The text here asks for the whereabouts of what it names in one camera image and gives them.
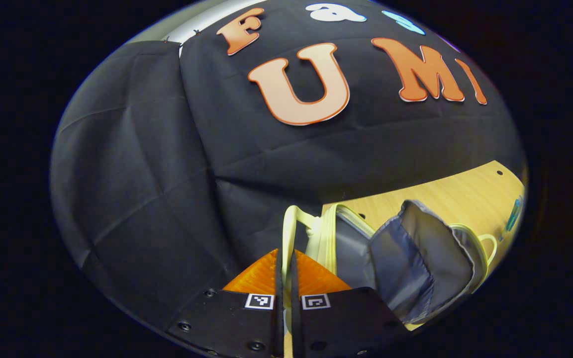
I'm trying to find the cream yellow small suitcase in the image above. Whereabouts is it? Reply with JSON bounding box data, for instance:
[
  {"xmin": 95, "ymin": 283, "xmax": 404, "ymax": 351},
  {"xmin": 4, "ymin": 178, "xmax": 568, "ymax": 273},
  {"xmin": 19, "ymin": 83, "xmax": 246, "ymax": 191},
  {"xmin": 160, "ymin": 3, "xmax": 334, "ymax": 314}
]
[{"xmin": 282, "ymin": 199, "xmax": 498, "ymax": 326}]

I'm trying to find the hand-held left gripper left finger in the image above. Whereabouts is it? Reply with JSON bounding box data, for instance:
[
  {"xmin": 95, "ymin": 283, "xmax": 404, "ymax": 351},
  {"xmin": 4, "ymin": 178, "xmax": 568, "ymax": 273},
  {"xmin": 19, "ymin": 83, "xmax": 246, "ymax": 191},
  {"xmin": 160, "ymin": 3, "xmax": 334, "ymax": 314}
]
[{"xmin": 167, "ymin": 249, "xmax": 285, "ymax": 358}]

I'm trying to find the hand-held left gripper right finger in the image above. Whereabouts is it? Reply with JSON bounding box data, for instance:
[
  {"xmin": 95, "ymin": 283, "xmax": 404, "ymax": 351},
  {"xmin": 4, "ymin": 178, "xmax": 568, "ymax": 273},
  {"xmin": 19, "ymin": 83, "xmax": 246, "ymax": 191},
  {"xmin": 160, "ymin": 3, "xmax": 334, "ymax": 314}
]
[{"xmin": 290, "ymin": 249, "xmax": 411, "ymax": 358}]

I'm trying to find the blue skin care bottle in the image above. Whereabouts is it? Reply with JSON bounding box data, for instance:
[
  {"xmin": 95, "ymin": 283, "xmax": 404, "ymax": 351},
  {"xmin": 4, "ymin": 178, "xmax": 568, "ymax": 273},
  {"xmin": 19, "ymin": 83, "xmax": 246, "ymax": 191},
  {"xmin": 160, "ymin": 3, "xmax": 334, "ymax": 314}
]
[{"xmin": 498, "ymin": 195, "xmax": 525, "ymax": 243}]

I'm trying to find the black backdrop cloth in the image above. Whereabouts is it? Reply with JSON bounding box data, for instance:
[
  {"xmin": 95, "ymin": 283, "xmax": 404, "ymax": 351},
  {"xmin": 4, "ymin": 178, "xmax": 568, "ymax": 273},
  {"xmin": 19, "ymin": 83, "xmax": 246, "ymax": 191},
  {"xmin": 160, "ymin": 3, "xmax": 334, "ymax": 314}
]
[{"xmin": 50, "ymin": 0, "xmax": 526, "ymax": 329}]

